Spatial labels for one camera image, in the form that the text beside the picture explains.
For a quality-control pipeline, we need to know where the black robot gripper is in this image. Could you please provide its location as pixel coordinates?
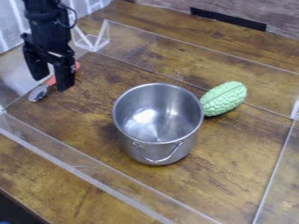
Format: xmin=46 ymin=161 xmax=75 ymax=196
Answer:
xmin=22 ymin=0 xmax=76 ymax=92

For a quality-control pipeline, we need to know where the orange handled metal spoon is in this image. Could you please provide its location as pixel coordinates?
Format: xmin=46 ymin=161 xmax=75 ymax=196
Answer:
xmin=27 ymin=60 xmax=82 ymax=103

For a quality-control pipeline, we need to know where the stainless steel pot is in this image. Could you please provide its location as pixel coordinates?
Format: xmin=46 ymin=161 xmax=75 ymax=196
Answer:
xmin=112 ymin=83 xmax=203 ymax=165

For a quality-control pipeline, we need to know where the green bitter melon toy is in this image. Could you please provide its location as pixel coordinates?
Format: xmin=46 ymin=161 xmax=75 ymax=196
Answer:
xmin=201 ymin=81 xmax=249 ymax=116

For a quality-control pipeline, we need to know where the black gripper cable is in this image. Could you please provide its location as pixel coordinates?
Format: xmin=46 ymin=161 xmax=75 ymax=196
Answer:
xmin=56 ymin=1 xmax=80 ymax=30

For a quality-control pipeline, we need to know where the clear acrylic enclosure wall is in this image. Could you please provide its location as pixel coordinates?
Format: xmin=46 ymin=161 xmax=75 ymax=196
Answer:
xmin=0 ymin=19 xmax=299 ymax=224

